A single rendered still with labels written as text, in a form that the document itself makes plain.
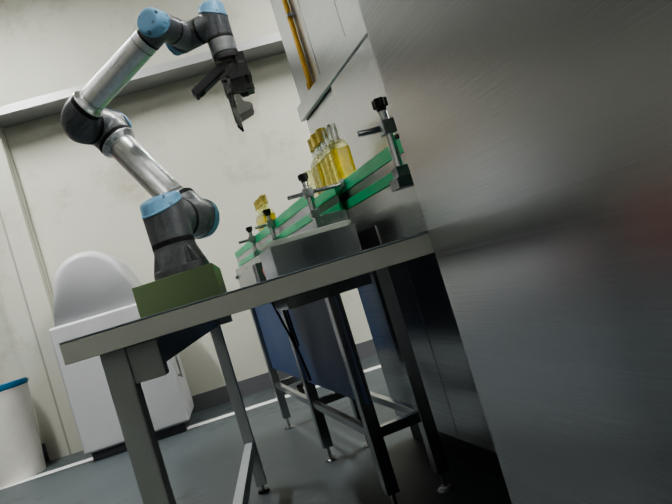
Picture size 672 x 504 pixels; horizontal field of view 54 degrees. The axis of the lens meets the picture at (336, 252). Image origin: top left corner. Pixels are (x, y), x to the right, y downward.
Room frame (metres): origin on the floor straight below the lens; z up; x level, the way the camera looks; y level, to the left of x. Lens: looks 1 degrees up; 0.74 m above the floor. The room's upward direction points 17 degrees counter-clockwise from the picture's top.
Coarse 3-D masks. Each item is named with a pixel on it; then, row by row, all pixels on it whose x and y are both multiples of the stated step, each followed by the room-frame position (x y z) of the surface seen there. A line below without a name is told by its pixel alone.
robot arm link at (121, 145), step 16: (112, 112) 1.99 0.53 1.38; (112, 128) 1.94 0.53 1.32; (128, 128) 1.97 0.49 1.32; (96, 144) 1.96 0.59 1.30; (112, 144) 1.95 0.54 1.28; (128, 144) 1.95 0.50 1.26; (128, 160) 1.93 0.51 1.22; (144, 160) 1.93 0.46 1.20; (144, 176) 1.92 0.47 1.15; (160, 176) 1.92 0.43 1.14; (160, 192) 1.90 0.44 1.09; (192, 192) 1.91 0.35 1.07; (208, 208) 1.90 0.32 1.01; (208, 224) 1.89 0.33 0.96
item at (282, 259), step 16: (352, 224) 1.63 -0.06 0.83; (304, 240) 1.59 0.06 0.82; (320, 240) 1.60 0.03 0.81; (336, 240) 1.61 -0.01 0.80; (352, 240) 1.63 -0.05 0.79; (368, 240) 1.72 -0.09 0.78; (272, 256) 1.57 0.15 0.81; (288, 256) 1.58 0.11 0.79; (304, 256) 1.59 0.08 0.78; (320, 256) 1.60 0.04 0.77; (336, 256) 1.61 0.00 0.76; (272, 272) 1.63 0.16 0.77; (288, 272) 1.57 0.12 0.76
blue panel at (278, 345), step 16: (320, 304) 2.10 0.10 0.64; (336, 304) 1.92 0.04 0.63; (272, 320) 3.01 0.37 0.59; (304, 320) 2.38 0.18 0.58; (320, 320) 2.16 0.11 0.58; (272, 336) 3.14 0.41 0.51; (304, 336) 2.46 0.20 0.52; (320, 336) 2.22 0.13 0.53; (272, 352) 3.28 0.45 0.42; (288, 352) 2.86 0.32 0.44; (304, 352) 2.54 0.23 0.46; (320, 352) 2.29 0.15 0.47; (336, 352) 2.08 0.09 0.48; (352, 352) 1.90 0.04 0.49; (288, 368) 2.98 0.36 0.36; (320, 368) 2.36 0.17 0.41; (336, 368) 2.14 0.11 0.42; (320, 384) 2.43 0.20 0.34; (336, 384) 2.20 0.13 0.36; (368, 400) 1.89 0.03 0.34
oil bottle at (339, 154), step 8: (328, 144) 1.92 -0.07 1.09; (336, 144) 1.90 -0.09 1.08; (344, 144) 1.90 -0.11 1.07; (328, 152) 1.93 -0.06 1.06; (336, 152) 1.90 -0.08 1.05; (344, 152) 1.90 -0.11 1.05; (336, 160) 1.89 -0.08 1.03; (344, 160) 1.90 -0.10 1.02; (352, 160) 1.91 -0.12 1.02; (336, 168) 1.90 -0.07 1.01; (344, 168) 1.90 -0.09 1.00; (352, 168) 1.90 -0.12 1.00; (336, 176) 1.92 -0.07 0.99; (344, 176) 1.90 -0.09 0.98
